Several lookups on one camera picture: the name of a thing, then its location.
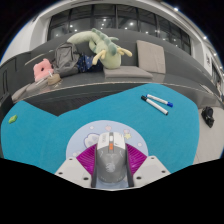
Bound pink plush cushion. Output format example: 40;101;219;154
32;58;54;83

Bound ceiling lights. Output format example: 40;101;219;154
171;4;221;59

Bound white marker black cap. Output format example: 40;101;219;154
140;95;170;116

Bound green eraser block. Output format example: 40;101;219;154
8;114;19;125

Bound green plush dragon toy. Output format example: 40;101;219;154
67;27;133;70

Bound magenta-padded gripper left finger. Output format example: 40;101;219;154
54;143;99;189

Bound grey stepped bench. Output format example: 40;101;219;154
0;28;224;118

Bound upright grey seat cushion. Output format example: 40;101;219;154
135;39;167;75

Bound small black bag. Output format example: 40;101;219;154
200;106;215;129

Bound grey backpack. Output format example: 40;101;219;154
52;41;81;77

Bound white marker blue cap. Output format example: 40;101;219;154
146;93;174;108

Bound round light blue mouse pad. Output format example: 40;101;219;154
65;119;149;164

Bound flat grey seat cushion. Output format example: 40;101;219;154
25;78;54;93
11;84;34;103
103;65;154;80

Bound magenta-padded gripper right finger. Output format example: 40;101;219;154
124;143;172;189

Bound grey computer mouse orange accent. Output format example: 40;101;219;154
94;131;129;184

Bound large dark window wall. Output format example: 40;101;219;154
46;3;193;56

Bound tan round pouch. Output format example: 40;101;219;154
47;73;62;86

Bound dark blue patterned bag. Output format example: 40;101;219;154
77;53;104;73

